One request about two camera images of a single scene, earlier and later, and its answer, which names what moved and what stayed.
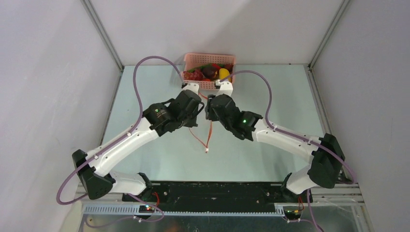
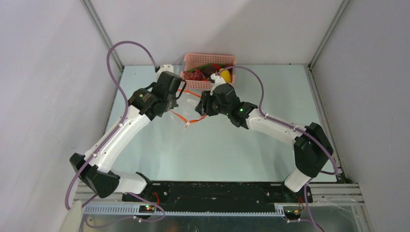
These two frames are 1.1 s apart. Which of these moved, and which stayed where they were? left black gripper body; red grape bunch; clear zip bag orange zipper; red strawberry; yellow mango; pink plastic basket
Moved: clear zip bag orange zipper; left black gripper body
Stayed: yellow mango; red grape bunch; pink plastic basket; red strawberry
